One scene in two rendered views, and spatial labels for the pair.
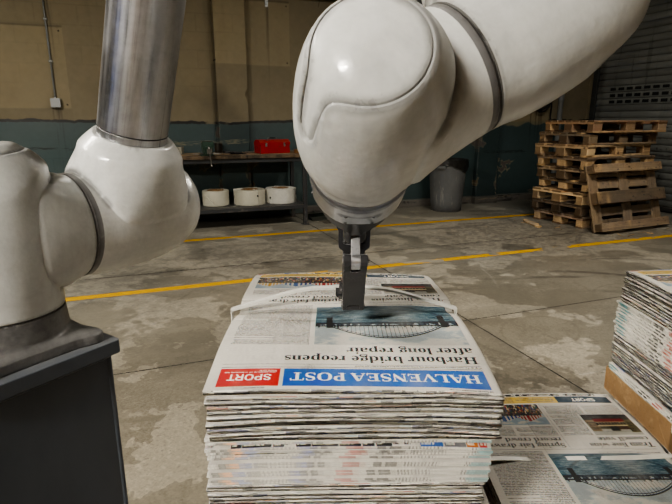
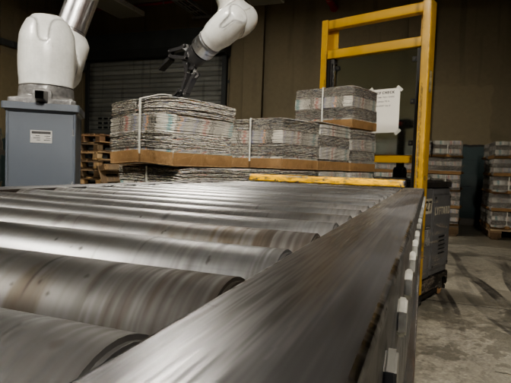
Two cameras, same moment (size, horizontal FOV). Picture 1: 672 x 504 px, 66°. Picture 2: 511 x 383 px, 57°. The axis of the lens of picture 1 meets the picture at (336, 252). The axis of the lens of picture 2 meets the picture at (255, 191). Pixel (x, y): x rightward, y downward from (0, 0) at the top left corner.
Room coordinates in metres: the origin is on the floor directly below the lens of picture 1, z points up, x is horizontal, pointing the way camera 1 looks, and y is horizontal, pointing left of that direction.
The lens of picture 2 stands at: (-0.77, 1.11, 0.84)
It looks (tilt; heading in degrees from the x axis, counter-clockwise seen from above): 3 degrees down; 311
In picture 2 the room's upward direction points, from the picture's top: 2 degrees clockwise
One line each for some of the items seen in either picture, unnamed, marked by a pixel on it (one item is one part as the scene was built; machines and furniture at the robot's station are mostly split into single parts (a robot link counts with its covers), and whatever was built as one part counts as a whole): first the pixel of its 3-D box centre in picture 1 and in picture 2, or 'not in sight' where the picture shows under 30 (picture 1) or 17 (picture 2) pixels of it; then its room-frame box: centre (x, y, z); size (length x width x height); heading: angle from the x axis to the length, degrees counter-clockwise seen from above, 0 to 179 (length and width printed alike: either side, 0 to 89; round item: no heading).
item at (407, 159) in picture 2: not in sight; (371, 158); (0.66, -1.70, 0.92); 0.57 x 0.01 x 0.05; 1
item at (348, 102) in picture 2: not in sight; (331, 203); (0.66, -1.22, 0.65); 0.39 x 0.30 x 1.29; 1
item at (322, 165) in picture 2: not in sight; (304, 165); (0.65, -0.92, 0.86); 0.38 x 0.29 x 0.04; 179
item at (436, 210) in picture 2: not in sight; (388, 233); (0.66, -2.03, 0.40); 0.69 x 0.55 x 0.80; 1
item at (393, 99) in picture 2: not in sight; (372, 103); (0.66, -1.67, 1.28); 0.57 x 0.01 x 0.65; 1
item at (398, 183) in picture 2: not in sight; (323, 180); (-0.07, 0.01, 0.81); 0.43 x 0.03 x 0.02; 20
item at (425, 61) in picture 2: not in sight; (419, 150); (0.33, -1.66, 0.97); 0.09 x 0.09 x 1.75; 1
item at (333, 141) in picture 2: not in sight; (304, 148); (0.65, -0.92, 0.95); 0.38 x 0.29 x 0.23; 179
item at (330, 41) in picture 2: not in sight; (325, 150); (0.99, -1.65, 0.97); 0.09 x 0.09 x 1.75; 1
